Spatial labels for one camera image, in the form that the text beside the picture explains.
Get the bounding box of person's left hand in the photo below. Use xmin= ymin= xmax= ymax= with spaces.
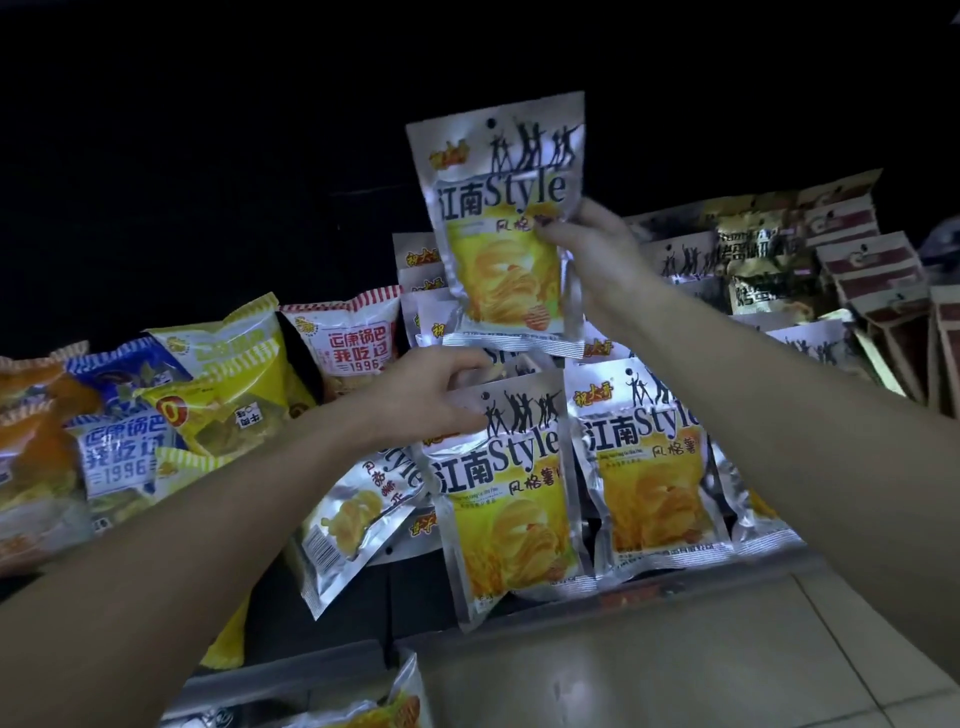
xmin=360 ymin=346 xmax=495 ymax=452

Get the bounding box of person's right hand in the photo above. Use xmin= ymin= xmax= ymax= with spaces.
xmin=535 ymin=196 xmax=667 ymax=340

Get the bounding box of silver yellow chip packet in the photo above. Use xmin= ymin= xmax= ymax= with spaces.
xmin=411 ymin=369 xmax=596 ymax=633
xmin=405 ymin=91 xmax=588 ymax=360
xmin=277 ymin=651 xmax=438 ymax=728

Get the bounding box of person's right forearm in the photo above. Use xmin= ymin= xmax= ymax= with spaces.
xmin=600 ymin=276 xmax=960 ymax=682

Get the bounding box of person's left forearm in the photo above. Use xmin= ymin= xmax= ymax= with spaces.
xmin=0 ymin=390 xmax=380 ymax=728

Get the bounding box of red striped snack packet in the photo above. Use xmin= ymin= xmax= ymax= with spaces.
xmin=279 ymin=285 xmax=407 ymax=403

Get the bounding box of pile of silver chip packets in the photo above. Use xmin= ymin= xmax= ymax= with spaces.
xmin=285 ymin=229 xmax=886 ymax=622

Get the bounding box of gold black snack packet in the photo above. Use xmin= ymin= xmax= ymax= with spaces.
xmin=714 ymin=211 xmax=810 ymax=265
xmin=727 ymin=271 xmax=820 ymax=325

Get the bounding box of orange shelf price label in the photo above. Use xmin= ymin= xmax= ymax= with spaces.
xmin=596 ymin=583 xmax=663 ymax=611

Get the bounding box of yellow striped snack packet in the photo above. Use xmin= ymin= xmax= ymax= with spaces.
xmin=153 ymin=448 xmax=235 ymax=501
xmin=146 ymin=292 xmax=303 ymax=393
xmin=198 ymin=592 xmax=253 ymax=672
xmin=138 ymin=360 xmax=321 ymax=460

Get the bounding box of metal store shelf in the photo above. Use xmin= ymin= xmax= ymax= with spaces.
xmin=161 ymin=546 xmax=826 ymax=723

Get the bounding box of blue striped snack packet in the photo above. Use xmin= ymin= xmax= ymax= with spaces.
xmin=66 ymin=411 xmax=190 ymax=528
xmin=66 ymin=336 xmax=193 ymax=421

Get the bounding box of orange snack packet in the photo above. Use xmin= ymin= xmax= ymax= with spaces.
xmin=0 ymin=401 xmax=85 ymax=513
xmin=0 ymin=341 xmax=103 ymax=421
xmin=0 ymin=495 xmax=96 ymax=580

